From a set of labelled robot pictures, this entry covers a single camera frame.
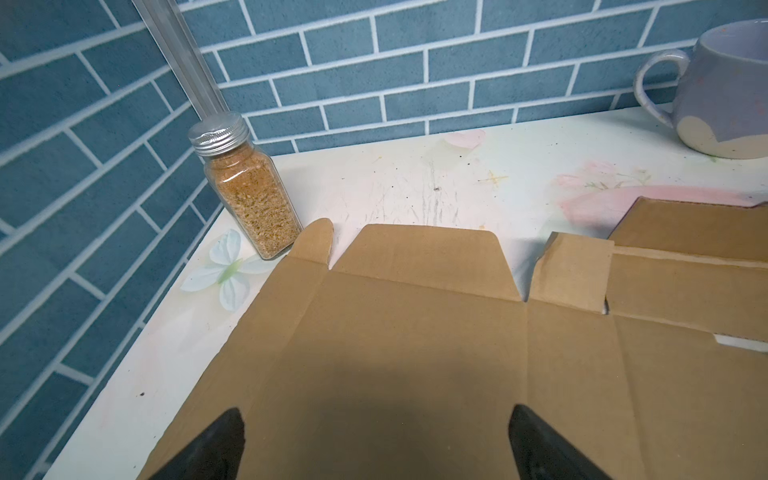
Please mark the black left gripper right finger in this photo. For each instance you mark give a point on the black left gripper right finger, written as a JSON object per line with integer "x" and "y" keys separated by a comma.
{"x": 540, "y": 452}

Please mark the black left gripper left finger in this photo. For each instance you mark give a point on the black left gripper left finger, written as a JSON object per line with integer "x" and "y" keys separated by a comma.
{"x": 214, "y": 454}

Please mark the aluminium corner post left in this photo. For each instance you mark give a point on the aluminium corner post left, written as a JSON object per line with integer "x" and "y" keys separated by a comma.
{"x": 171, "y": 33}

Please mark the lavender ceramic mug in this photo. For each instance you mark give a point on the lavender ceramic mug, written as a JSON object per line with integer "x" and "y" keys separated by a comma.
{"x": 720, "y": 104}

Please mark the brown cardboard box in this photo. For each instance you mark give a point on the brown cardboard box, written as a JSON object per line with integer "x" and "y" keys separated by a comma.
{"x": 713, "y": 230}
{"x": 406, "y": 358}

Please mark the glass spice jar silver lid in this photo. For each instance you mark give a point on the glass spice jar silver lid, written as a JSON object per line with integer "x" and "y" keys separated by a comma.
{"x": 247, "y": 182}

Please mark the flat brown cardboard box blank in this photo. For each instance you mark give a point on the flat brown cardboard box blank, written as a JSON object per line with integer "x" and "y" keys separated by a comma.
{"x": 713, "y": 230}

